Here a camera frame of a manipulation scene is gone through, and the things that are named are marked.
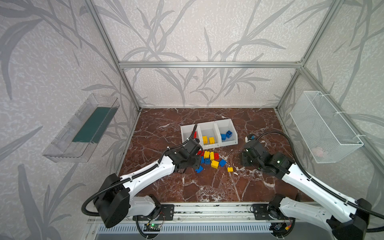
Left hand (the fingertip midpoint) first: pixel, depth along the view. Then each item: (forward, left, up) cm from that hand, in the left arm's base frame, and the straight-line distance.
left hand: (199, 156), depth 82 cm
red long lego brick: (+20, +3, -9) cm, 22 cm away
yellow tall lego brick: (+4, -8, -8) cm, 12 cm away
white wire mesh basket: (-3, -54, +25) cm, 59 cm away
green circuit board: (-32, +23, -11) cm, 41 cm away
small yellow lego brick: (-3, -18, -11) cm, 21 cm away
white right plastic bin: (+20, -19, -8) cm, 28 cm away
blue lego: (+18, -16, -8) cm, 25 cm away
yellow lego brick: (+16, -3, -8) cm, 18 cm away
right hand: (0, -23, +6) cm, 23 cm away
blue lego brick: (+1, -14, -10) cm, 17 cm away
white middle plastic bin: (+22, -6, -12) cm, 26 cm away
